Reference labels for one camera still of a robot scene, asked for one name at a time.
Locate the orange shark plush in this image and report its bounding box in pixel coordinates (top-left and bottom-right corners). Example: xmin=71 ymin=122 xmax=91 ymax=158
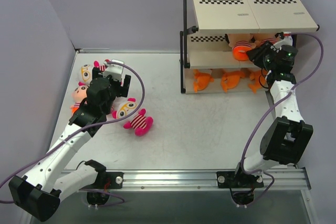
xmin=221 ymin=70 xmax=246 ymax=93
xmin=248 ymin=69 xmax=268 ymax=93
xmin=193 ymin=69 xmax=214 ymax=93

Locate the peach boy plush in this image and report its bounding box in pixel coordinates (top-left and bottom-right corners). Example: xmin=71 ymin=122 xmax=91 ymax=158
xmin=253 ymin=33 xmax=278 ymax=47
xmin=70 ymin=84 xmax=89 ymax=114
xmin=227 ymin=34 xmax=256 ymax=61

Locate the orange shark plush back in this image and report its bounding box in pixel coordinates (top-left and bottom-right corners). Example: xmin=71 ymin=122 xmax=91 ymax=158
xmin=193 ymin=69 xmax=214 ymax=93

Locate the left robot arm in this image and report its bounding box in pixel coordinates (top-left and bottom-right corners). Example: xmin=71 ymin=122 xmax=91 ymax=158
xmin=8 ymin=75 xmax=131 ymax=222

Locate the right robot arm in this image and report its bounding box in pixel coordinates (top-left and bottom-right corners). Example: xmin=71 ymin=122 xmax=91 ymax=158
xmin=233 ymin=40 xmax=313 ymax=187

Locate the cream black three-tier shelf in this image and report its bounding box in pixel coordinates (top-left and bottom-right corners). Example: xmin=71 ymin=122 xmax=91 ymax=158
xmin=180 ymin=0 xmax=319 ymax=94

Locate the white pink striped plush back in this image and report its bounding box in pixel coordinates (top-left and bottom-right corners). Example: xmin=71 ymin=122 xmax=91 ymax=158
xmin=77 ymin=61 xmax=107 ymax=86

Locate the white pink glasses plush front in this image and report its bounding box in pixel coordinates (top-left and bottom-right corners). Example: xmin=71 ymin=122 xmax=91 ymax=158
xmin=111 ymin=98 xmax=154 ymax=136

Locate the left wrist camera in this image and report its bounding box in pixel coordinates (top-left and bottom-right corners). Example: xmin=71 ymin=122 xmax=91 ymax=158
xmin=103 ymin=59 xmax=124 ymax=81

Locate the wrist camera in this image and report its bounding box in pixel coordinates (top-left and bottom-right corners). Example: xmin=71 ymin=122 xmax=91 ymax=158
xmin=103 ymin=59 xmax=124 ymax=81
xmin=274 ymin=33 xmax=293 ymax=49

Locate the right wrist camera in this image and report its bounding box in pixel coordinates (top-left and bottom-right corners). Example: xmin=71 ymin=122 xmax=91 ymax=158
xmin=274 ymin=33 xmax=293 ymax=49

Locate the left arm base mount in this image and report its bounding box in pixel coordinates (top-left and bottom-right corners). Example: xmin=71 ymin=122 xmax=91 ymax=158
xmin=103 ymin=172 xmax=124 ymax=190

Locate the aluminium front rail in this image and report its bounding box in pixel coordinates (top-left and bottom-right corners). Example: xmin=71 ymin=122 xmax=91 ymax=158
xmin=31 ymin=170 xmax=312 ymax=192

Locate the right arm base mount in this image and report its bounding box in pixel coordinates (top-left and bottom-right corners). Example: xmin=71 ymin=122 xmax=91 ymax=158
xmin=216 ymin=171 xmax=264 ymax=189

